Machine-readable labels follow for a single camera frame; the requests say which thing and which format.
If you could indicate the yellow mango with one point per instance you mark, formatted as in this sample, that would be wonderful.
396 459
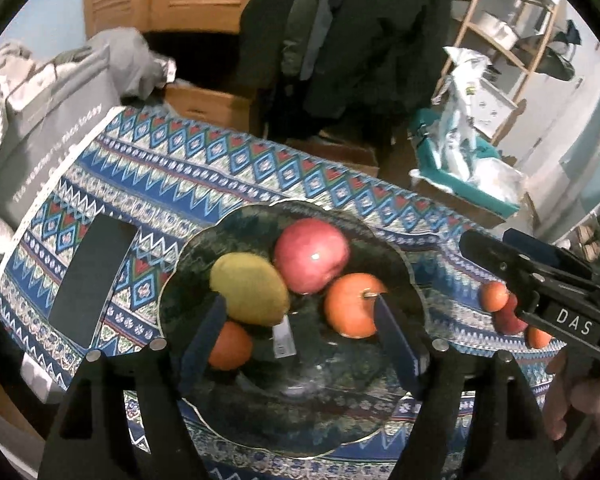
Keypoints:
250 287

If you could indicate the large cardboard box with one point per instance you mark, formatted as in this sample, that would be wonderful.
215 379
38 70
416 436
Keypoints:
460 202

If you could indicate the cardboard box with red label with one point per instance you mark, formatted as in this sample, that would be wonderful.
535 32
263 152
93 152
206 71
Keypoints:
340 152

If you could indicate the white printed plastic bag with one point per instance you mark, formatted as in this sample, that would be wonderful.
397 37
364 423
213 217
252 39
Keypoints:
460 110

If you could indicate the wooden drawer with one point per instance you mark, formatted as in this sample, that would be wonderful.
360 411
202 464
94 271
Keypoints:
210 105

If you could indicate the grey clothing pile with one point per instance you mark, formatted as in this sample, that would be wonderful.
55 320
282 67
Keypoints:
130 60

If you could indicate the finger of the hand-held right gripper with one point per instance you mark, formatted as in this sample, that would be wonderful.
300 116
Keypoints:
540 250
495 260

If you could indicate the grey paper bag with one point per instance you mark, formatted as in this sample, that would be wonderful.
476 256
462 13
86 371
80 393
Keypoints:
50 135

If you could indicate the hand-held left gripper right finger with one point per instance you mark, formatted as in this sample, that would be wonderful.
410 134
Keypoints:
397 345

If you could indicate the dark green glass bowl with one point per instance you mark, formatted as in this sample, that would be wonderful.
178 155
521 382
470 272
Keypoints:
305 400

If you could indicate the clear plastic bag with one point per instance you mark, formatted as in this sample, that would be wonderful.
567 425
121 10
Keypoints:
502 177

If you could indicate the blue patterned tablecloth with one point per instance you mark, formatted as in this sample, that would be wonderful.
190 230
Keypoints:
180 170

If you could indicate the black hanging bag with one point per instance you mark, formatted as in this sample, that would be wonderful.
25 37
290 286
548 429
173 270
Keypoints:
555 57

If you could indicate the beige shoes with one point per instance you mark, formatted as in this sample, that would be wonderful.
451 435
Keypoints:
587 242

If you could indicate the black coat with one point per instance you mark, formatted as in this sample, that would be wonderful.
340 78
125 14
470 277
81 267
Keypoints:
370 45

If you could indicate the grey jacket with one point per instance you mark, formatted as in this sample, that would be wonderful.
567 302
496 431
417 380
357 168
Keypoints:
315 15

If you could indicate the small red apple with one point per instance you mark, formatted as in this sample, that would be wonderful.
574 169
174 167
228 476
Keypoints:
509 317

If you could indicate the wooden shelf rack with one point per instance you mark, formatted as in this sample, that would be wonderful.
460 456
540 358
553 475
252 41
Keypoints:
500 50

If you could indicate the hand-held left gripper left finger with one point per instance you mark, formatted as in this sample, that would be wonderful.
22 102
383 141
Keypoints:
205 345

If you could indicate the person's right hand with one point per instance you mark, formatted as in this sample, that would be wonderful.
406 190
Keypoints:
572 400

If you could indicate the teal plastic basket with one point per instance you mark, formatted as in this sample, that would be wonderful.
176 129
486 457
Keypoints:
495 200

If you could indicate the large red apple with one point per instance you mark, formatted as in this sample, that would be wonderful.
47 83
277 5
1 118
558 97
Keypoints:
312 262

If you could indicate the black rectangular pad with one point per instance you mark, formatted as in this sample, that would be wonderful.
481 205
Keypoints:
92 280

